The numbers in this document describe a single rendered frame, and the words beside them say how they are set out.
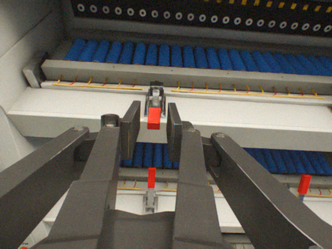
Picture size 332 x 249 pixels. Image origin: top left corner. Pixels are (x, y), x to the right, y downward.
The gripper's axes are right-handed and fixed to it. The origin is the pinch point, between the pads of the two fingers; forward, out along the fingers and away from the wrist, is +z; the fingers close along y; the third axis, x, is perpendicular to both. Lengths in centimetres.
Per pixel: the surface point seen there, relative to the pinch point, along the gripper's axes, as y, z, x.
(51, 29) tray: -17.6, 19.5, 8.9
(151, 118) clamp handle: -0.2, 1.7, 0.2
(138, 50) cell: -3.3, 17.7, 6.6
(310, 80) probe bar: 22.6, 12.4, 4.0
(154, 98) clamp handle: 0.0, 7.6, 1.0
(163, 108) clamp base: 1.2, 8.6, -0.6
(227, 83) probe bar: 10.4, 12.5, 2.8
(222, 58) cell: 10.6, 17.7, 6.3
